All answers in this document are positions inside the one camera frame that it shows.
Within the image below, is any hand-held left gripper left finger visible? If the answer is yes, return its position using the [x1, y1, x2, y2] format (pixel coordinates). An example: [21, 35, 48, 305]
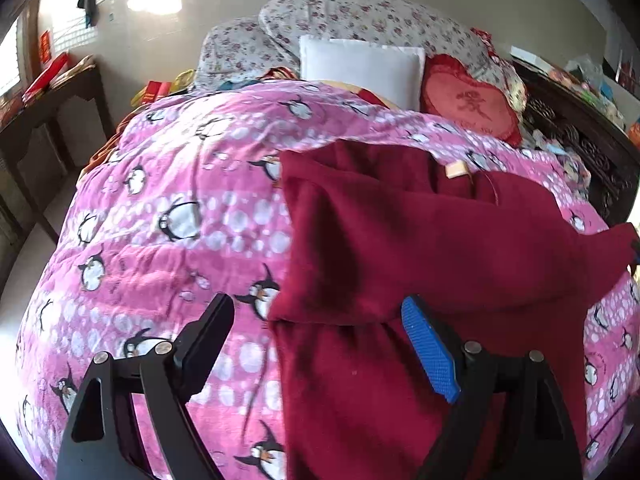
[56, 293, 236, 480]

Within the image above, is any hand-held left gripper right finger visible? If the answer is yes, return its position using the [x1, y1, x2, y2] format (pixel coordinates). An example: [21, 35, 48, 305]
[401, 295, 584, 480]

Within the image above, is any dark red sweater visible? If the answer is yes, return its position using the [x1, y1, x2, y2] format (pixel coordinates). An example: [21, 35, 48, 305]
[267, 138, 639, 480]

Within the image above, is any pink penguin print blanket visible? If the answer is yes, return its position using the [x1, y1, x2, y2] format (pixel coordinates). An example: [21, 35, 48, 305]
[15, 81, 640, 480]

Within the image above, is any dark carved wooden headboard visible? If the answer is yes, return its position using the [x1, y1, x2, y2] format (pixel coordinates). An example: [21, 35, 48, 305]
[510, 57, 640, 226]

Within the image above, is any red heart-shaped cushion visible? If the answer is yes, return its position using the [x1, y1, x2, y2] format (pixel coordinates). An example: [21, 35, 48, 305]
[421, 54, 524, 148]

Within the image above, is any dark wooden table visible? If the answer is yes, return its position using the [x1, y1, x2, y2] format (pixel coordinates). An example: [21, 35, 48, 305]
[0, 62, 117, 246]

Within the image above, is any white square pillow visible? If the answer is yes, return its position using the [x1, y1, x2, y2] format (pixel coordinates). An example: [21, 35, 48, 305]
[299, 35, 426, 111]

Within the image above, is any floral pillow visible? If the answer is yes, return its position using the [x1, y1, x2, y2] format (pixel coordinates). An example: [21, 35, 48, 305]
[194, 16, 301, 88]
[258, 0, 526, 111]

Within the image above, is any red box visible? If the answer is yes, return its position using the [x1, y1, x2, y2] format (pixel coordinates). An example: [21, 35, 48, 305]
[22, 52, 70, 101]

